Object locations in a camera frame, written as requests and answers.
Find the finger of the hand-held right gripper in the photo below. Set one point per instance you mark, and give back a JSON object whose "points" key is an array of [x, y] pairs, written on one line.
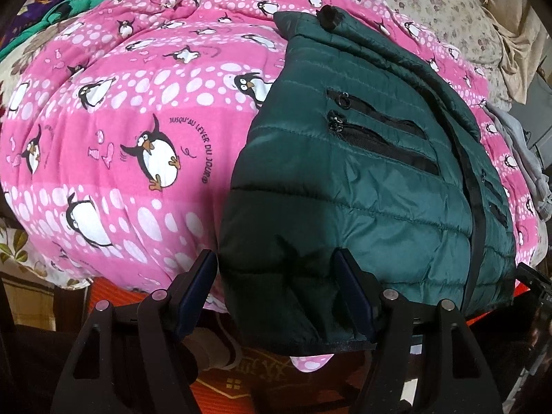
{"points": [[534, 280]]}

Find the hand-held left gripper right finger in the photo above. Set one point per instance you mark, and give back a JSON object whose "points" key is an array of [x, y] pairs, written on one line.
{"points": [[354, 297]]}

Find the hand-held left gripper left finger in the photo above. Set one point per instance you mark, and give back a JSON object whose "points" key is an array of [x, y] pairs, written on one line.
{"points": [[196, 297]]}

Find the green puffer jacket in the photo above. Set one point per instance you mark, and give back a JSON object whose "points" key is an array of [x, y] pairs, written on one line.
{"points": [[323, 181]]}

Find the person's shoe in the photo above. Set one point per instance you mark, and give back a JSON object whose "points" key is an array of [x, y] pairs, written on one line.
{"points": [[215, 349]]}

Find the red patterned floor mat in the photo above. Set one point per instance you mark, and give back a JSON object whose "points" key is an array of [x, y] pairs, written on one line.
{"points": [[258, 392]]}

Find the grey garment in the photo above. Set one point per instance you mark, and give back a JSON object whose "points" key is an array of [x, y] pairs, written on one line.
{"points": [[526, 155]]}

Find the leaf print sheet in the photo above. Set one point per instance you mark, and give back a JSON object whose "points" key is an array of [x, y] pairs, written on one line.
{"points": [[39, 258]]}

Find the pink penguin print blanket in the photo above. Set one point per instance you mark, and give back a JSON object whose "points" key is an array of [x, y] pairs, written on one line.
{"points": [[129, 95]]}

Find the beige cloth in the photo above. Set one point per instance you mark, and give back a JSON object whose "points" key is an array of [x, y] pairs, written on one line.
{"points": [[517, 39]]}

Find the floral bed sheet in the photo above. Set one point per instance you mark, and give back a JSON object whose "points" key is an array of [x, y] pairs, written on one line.
{"points": [[431, 4]]}

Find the green cloth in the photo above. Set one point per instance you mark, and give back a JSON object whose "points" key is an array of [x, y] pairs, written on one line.
{"points": [[77, 6]]}

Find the purple cloth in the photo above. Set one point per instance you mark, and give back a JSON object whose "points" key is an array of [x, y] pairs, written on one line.
{"points": [[39, 17]]}

